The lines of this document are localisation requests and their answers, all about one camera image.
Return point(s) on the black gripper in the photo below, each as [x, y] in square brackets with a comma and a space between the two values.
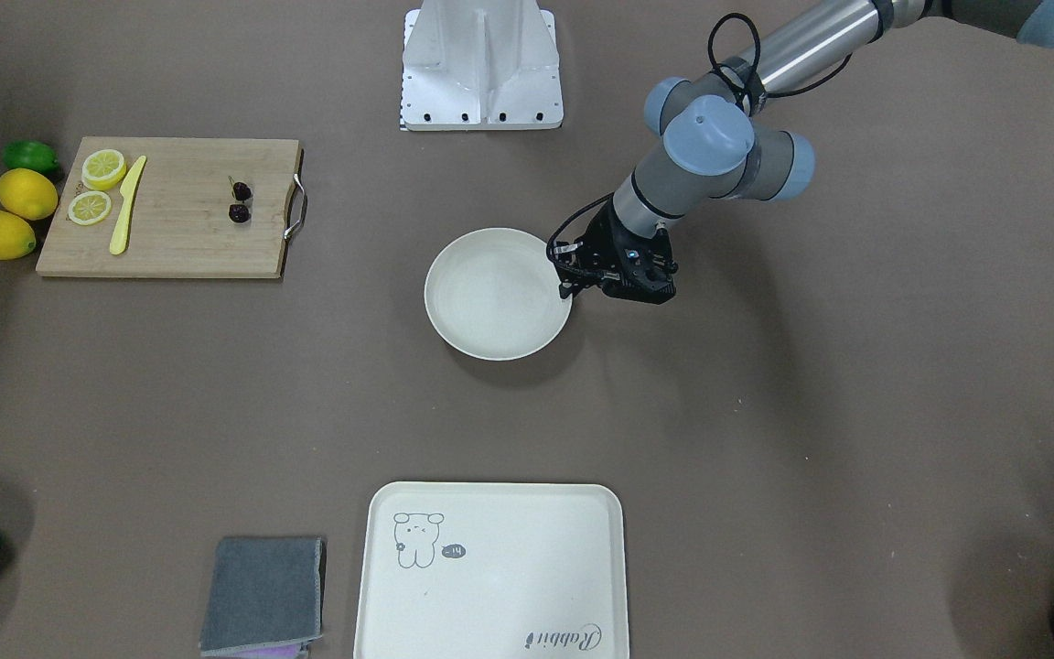
[602, 240]

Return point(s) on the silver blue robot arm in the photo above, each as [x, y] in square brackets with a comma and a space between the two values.
[709, 145]

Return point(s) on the cream rectangular tray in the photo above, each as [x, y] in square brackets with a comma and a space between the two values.
[493, 570]

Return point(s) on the dark red cherry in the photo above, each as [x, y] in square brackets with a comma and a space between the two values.
[240, 191]
[240, 212]

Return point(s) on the cream round plate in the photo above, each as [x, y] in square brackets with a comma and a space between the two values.
[494, 295]

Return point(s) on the wooden cutting board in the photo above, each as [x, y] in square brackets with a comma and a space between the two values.
[180, 226]

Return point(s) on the grey folded cloth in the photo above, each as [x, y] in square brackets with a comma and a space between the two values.
[265, 598]

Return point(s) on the yellow plastic knife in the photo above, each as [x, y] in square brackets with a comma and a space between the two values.
[129, 186]

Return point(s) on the lemon slice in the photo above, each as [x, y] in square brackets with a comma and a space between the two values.
[104, 169]
[89, 207]

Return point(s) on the green lime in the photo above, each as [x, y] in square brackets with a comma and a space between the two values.
[33, 155]

